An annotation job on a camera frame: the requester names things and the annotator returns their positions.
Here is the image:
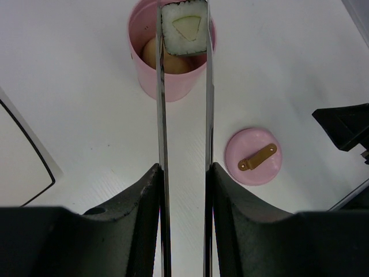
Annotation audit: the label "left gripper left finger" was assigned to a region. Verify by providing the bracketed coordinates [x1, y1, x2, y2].
[1, 164, 161, 276]

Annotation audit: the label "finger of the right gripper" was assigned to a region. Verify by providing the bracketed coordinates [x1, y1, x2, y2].
[312, 103, 369, 151]

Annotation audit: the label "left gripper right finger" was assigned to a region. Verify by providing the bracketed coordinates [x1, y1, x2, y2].
[212, 164, 368, 276]

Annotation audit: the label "metal tongs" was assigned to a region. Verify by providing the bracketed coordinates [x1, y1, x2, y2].
[156, 1, 214, 276]

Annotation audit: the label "round beige bun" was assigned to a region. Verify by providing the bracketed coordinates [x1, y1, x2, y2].
[141, 38, 191, 74]

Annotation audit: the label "square sushi piece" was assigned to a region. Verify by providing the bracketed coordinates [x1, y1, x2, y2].
[161, 1, 208, 56]

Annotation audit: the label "pink cylindrical lunch box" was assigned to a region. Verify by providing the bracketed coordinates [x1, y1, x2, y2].
[127, 1, 216, 102]

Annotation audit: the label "white square plate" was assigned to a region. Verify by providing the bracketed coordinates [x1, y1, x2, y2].
[1, 90, 58, 207]

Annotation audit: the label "pink lid with brown handle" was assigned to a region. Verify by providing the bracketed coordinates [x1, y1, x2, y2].
[224, 128, 283, 186]

